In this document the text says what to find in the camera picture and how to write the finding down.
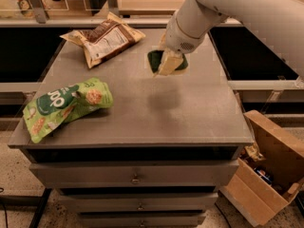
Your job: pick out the middle drawer knob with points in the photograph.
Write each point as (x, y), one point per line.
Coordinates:
(140, 207)

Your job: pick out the drawer knob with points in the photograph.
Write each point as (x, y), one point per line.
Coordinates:
(135, 179)
(140, 207)

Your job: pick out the green and yellow sponge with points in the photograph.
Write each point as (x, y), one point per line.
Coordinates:
(154, 59)

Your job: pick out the wooden shelf with metal posts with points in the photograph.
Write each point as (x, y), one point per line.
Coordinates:
(85, 13)

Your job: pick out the open cardboard box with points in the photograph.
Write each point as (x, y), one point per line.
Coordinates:
(282, 158)

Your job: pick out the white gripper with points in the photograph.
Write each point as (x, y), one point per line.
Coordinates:
(177, 37)

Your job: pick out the grey drawer cabinet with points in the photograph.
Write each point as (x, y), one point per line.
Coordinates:
(180, 134)

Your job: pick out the blue item in box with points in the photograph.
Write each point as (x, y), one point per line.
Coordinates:
(264, 175)

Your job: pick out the top drawer knob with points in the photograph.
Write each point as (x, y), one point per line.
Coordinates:
(135, 179)

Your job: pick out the green snack bag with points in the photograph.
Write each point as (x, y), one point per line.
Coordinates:
(64, 105)

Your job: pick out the brown chip bag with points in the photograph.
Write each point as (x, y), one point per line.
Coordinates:
(109, 39)

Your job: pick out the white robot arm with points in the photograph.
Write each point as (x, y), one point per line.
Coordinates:
(278, 24)

